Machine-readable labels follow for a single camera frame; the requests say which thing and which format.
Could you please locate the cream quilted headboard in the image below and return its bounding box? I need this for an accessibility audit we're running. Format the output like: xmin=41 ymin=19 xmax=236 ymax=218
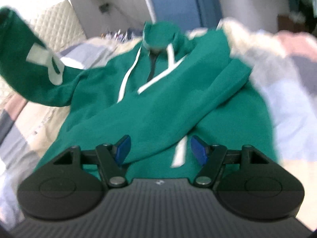
xmin=1 ymin=1 xmax=86 ymax=106

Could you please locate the patchwork pastel bed quilt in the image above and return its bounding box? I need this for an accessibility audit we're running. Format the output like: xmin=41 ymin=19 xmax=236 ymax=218
xmin=1 ymin=18 xmax=316 ymax=229

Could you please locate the brown wooden nightstand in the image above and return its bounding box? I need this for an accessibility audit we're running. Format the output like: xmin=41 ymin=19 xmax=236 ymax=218
xmin=277 ymin=14 xmax=306 ymax=33

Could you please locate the blue curtain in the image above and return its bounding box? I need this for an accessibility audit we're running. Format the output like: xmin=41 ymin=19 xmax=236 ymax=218
xmin=196 ymin=0 xmax=222 ymax=29

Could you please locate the black wall socket with cable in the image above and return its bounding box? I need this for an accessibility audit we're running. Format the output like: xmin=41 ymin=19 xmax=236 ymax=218
xmin=99 ymin=3 xmax=111 ymax=13

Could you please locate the green hooded sweatshirt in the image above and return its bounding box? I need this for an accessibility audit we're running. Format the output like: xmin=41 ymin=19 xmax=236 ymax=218
xmin=1 ymin=8 xmax=277 ymax=180

